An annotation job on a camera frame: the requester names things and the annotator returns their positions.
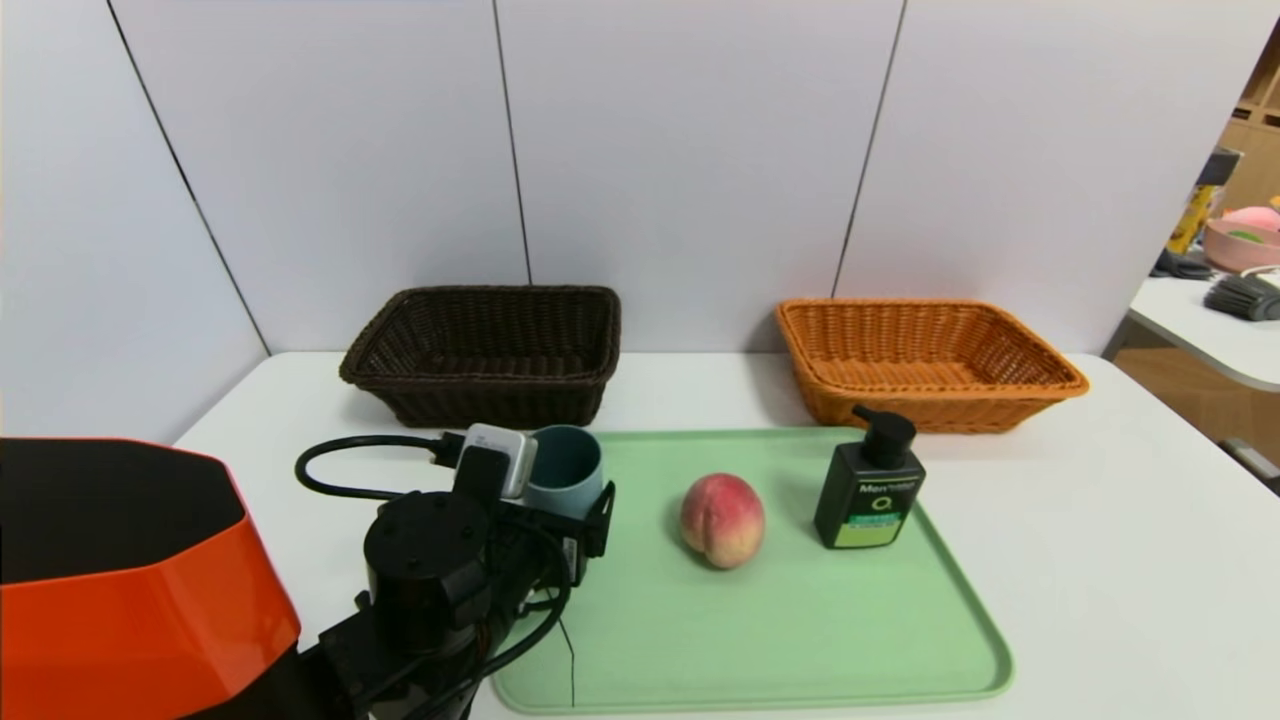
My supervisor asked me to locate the blue-grey plastic cup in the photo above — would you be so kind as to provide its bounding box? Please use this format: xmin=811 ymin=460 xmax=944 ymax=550
xmin=525 ymin=425 xmax=606 ymax=521

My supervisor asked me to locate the black flat object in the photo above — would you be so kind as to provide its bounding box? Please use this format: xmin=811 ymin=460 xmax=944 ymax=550
xmin=1148 ymin=250 xmax=1213 ymax=282

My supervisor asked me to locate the orange wicker basket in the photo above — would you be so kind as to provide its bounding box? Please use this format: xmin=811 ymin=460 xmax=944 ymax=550
xmin=775 ymin=298 xmax=1091 ymax=435

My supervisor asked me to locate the light green plastic tray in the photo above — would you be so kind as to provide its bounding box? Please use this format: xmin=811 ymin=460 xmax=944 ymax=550
xmin=491 ymin=428 xmax=1014 ymax=715

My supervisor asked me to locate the black pump soap bottle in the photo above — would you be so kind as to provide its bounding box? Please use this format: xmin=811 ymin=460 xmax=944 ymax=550
xmin=813 ymin=404 xmax=927 ymax=550

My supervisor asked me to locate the yellow bottle with dark cap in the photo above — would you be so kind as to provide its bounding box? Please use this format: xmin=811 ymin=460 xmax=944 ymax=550
xmin=1165 ymin=150 xmax=1241 ymax=256

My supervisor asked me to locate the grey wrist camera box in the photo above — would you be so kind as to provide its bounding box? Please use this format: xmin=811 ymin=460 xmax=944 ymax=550
xmin=462 ymin=423 xmax=539 ymax=499

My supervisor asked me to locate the wooden shelf unit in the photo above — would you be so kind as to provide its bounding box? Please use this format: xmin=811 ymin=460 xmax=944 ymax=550
xmin=1213 ymin=20 xmax=1280 ymax=216

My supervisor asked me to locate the red-yellow peach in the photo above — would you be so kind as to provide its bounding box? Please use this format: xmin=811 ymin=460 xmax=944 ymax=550
xmin=680 ymin=472 xmax=767 ymax=570

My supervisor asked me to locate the pink bowl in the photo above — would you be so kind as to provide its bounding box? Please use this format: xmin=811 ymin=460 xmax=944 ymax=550
xmin=1201 ymin=218 xmax=1280 ymax=275

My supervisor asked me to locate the white side table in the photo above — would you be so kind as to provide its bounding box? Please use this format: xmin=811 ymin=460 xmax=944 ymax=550
xmin=1125 ymin=270 xmax=1280 ymax=393

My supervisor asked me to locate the black brush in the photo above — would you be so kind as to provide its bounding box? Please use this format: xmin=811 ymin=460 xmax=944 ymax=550
xmin=1203 ymin=275 xmax=1280 ymax=323

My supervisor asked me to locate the dark brown wicker basket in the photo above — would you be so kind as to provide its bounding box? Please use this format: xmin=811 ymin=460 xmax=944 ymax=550
xmin=339 ymin=285 xmax=623 ymax=431

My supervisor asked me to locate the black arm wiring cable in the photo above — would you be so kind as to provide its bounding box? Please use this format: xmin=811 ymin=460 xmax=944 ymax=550
xmin=440 ymin=520 xmax=577 ymax=716

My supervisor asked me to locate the black camera cable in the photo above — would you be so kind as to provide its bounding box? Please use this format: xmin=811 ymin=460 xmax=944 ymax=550
xmin=294 ymin=432 xmax=467 ymax=502

